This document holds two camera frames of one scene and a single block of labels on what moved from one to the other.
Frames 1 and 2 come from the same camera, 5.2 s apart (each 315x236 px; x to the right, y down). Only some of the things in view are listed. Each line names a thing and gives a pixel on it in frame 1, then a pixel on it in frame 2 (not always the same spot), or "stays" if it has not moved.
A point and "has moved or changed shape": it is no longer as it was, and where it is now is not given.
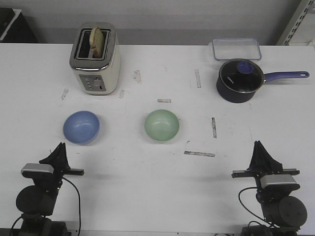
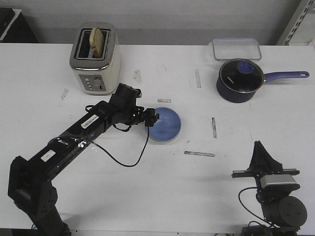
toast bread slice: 97,42 stays
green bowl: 161,125 to 162,142
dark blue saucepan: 239,98 stays
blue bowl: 81,127 has moved or changed shape
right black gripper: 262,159 stays
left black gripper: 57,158 to 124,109
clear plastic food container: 236,48 stays
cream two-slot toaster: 97,76 stays
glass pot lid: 241,75 stays
